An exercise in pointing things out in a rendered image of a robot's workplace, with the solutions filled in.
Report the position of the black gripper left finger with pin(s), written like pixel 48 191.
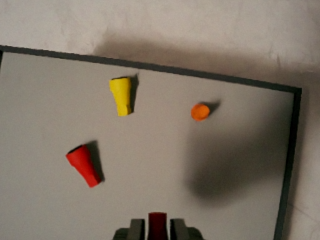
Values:
pixel 136 231

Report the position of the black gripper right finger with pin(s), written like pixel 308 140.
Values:
pixel 179 231

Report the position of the yellow wire connector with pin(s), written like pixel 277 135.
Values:
pixel 121 91

